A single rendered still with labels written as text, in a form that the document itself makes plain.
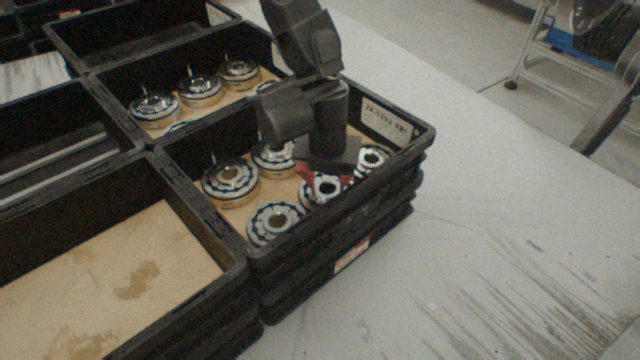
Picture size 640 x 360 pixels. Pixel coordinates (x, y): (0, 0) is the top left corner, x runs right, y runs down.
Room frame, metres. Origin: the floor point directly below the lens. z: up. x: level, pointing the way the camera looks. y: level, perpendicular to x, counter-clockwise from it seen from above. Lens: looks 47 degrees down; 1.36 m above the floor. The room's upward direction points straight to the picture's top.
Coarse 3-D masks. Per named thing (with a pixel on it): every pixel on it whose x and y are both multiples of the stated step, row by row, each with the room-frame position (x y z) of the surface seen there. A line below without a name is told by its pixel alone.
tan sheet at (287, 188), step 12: (348, 132) 0.64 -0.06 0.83; (360, 132) 0.64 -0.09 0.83; (264, 180) 0.50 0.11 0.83; (276, 180) 0.50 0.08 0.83; (288, 180) 0.50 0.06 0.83; (300, 180) 0.50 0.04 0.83; (264, 192) 0.47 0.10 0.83; (276, 192) 0.47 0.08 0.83; (288, 192) 0.47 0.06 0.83; (252, 204) 0.44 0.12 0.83; (228, 216) 0.42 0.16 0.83; (240, 216) 0.41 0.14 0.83; (240, 228) 0.39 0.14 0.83
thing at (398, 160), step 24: (216, 120) 0.56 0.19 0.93; (408, 120) 0.56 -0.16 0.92; (168, 144) 0.49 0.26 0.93; (168, 168) 0.43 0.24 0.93; (384, 168) 0.43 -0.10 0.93; (192, 192) 0.38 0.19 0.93; (360, 192) 0.39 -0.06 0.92; (216, 216) 0.34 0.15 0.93; (312, 216) 0.34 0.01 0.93; (240, 240) 0.30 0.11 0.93; (288, 240) 0.30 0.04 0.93; (264, 264) 0.27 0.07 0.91
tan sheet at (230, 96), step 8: (264, 72) 0.88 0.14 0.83; (264, 80) 0.84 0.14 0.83; (224, 88) 0.81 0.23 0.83; (224, 96) 0.77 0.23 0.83; (232, 96) 0.78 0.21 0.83; (240, 96) 0.77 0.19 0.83; (216, 104) 0.74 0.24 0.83; (224, 104) 0.74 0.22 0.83; (184, 112) 0.71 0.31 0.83; (192, 112) 0.71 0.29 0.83; (200, 112) 0.71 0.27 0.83; (208, 112) 0.71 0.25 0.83; (160, 128) 0.66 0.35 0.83; (152, 136) 0.63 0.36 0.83
